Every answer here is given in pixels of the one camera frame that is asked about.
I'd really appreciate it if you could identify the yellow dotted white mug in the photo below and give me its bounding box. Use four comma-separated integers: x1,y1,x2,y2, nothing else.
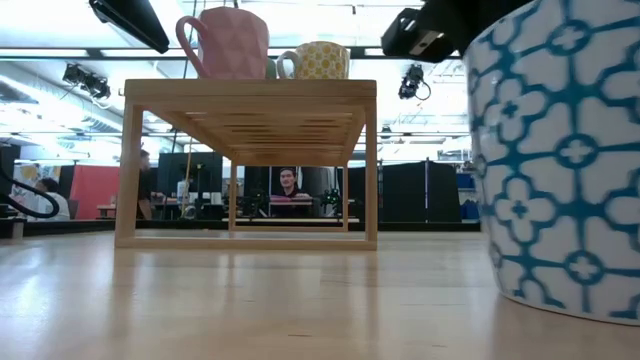
276,40,351,80

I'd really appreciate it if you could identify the pink faceted mug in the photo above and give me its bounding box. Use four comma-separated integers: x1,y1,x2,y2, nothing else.
174,5,271,80

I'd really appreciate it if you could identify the person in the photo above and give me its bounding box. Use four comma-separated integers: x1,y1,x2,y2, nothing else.
135,148,156,221
272,166,314,201
33,177,71,221

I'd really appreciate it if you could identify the black partition panel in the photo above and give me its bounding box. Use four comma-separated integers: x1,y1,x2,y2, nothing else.
157,152,225,221
349,160,462,224

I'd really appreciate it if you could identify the wooden slatted rack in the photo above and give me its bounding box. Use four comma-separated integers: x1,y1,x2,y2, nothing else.
113,78,379,252

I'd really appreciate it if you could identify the black ceiling spotlight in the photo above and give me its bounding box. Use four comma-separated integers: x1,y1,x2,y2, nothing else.
398,63,432,101
61,63,112,101

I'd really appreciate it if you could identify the red partition panel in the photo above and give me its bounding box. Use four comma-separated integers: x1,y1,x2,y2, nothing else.
69,164,121,220

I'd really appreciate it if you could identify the blue patterned white mug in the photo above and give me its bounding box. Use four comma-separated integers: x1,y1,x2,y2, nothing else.
462,0,640,328

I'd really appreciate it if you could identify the colourful poster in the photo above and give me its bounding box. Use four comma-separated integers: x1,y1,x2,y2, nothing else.
12,163,56,201

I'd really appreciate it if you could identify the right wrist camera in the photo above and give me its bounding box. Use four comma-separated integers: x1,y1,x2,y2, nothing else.
380,7,451,65

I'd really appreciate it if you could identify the black metal table frame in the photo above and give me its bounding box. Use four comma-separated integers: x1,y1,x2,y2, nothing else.
0,215,481,240

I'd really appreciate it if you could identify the black cable loop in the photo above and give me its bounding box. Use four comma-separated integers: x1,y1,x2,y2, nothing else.
0,167,61,220

